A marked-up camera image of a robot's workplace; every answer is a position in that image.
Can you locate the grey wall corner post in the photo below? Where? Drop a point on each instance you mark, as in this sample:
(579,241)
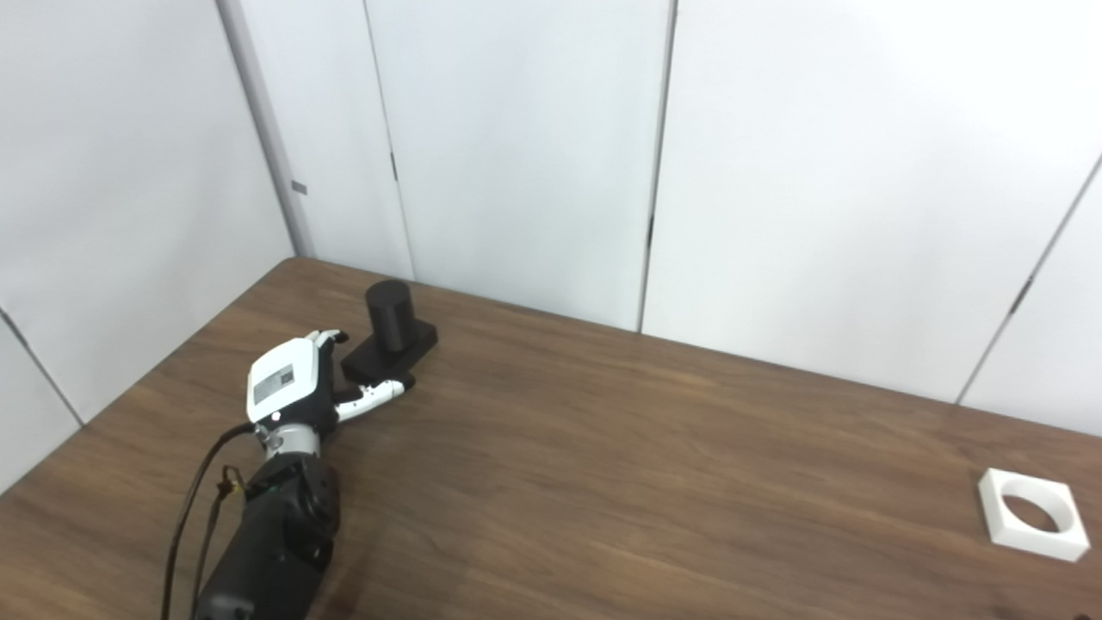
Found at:
(271,146)

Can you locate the black peg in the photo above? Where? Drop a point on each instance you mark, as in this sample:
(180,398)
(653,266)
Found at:
(392,331)

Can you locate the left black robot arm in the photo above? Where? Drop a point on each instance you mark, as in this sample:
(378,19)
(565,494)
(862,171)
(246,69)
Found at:
(275,534)

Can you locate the white square piece with hole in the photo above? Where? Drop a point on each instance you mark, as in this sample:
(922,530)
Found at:
(1003,525)

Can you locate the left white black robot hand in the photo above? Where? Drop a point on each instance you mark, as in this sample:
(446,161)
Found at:
(284,379)

